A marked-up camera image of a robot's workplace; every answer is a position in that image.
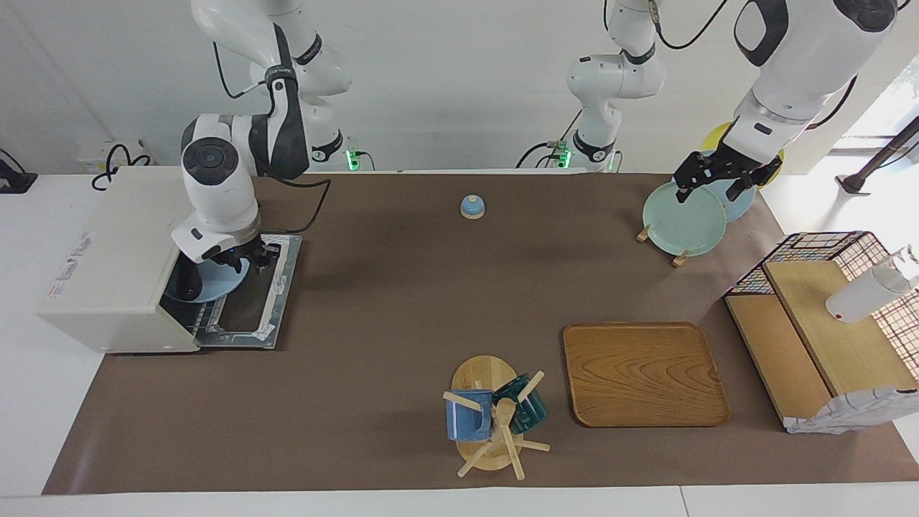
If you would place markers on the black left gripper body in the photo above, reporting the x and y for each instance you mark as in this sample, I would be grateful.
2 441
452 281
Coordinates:
718 166

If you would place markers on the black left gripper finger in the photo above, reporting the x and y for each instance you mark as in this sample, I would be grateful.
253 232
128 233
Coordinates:
737 190
682 192

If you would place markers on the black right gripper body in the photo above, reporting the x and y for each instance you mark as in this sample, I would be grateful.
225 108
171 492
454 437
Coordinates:
248 253

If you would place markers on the plain light blue plate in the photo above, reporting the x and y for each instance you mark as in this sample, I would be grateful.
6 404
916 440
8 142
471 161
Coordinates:
219 283

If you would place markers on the glass oven door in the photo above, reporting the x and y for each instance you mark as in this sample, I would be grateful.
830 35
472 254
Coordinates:
248 309

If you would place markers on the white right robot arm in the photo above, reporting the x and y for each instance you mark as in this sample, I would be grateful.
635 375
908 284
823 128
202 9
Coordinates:
215 187

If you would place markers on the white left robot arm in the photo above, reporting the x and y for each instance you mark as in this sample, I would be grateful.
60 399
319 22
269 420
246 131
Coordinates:
797 64

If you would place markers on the white toaster oven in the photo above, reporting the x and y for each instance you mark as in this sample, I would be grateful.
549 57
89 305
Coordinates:
115 266

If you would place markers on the light blue racked plate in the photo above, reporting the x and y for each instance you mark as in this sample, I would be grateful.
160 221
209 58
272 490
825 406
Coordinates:
739 208

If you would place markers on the yellow plate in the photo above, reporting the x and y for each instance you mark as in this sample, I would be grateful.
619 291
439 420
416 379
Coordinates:
716 136

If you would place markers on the mint green plate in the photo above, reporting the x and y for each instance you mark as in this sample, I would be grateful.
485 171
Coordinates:
682 226

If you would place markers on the wooden plate rack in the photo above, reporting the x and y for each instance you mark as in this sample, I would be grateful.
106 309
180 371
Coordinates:
680 258

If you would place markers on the brown table mat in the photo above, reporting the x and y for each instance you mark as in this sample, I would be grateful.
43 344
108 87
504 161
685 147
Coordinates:
395 323

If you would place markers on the black pole stand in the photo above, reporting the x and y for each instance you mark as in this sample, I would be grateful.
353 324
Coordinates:
883 154

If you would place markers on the white spray bottle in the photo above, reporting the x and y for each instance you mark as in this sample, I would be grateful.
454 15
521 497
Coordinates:
861 298

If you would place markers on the wooden step shelf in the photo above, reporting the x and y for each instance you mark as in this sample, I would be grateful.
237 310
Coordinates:
840 337

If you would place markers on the wooden serving tray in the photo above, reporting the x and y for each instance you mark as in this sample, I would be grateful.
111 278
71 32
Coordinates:
642 373

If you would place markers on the white power strip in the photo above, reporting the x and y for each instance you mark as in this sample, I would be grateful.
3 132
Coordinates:
90 152

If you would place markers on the blue call bell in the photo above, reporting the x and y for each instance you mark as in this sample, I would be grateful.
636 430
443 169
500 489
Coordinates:
472 208

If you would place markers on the wooden mug tree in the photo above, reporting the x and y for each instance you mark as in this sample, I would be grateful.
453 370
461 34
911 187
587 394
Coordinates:
482 373

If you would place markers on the black desk object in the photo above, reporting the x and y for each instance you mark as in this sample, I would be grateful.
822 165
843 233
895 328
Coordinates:
14 179

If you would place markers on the patterned white cloth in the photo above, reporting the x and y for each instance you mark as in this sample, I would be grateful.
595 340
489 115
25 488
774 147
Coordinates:
854 409

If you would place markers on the blue ceramic mug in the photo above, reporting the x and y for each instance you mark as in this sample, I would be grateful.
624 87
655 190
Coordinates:
463 424

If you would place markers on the dark green ceramic mug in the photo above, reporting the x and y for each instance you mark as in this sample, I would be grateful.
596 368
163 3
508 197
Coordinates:
533 411

